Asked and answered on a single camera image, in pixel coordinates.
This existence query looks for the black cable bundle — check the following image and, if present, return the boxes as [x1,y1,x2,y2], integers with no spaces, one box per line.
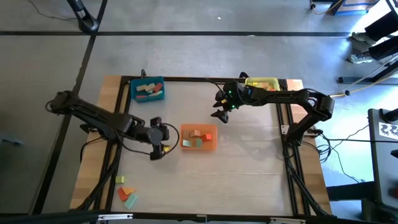
[303,124,374,184]

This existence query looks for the black desk leg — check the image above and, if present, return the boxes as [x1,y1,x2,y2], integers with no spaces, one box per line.
[338,54,398,85]

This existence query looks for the black-and-white marker sticker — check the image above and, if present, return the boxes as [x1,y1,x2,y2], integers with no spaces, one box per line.
[378,121,398,141]

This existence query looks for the person's shoe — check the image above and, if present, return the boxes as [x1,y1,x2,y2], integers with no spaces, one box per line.
[351,31,377,46]
[348,52,374,65]

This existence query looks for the black cart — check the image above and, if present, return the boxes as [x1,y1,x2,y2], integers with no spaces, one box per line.
[368,108,398,212]

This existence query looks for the orange plastic bin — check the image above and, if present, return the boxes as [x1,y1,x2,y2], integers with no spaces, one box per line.
[180,123,218,152]

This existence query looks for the blue box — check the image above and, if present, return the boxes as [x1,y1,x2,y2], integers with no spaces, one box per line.
[329,0,381,16]

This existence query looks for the black floor stand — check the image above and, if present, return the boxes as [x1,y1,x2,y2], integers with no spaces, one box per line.
[66,0,100,34]

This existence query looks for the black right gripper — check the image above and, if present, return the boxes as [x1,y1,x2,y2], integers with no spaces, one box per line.
[210,80,249,124]

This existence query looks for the black table frame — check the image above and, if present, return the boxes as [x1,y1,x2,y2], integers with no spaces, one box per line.
[93,75,332,218]

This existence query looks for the person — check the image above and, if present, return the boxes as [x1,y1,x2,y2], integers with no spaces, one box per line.
[348,11,398,65]

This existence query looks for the blue plastic bin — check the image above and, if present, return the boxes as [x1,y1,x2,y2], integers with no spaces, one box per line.
[130,76,165,103]

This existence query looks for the yellow floor cable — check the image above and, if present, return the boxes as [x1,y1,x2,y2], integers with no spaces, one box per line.
[329,70,398,97]

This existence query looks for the light teal flat block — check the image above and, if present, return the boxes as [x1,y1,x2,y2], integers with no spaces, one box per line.
[124,194,138,210]

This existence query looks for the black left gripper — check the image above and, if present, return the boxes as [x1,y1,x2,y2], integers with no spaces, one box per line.
[136,116,171,161]

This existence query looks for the black cart base bar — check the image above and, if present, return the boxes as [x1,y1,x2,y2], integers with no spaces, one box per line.
[326,181,376,202]

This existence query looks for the yellow plastic bin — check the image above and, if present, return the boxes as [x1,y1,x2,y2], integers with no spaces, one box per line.
[244,77,280,93]

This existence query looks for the black camera rail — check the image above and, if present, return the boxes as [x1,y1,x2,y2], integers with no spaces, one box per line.
[0,210,398,224]

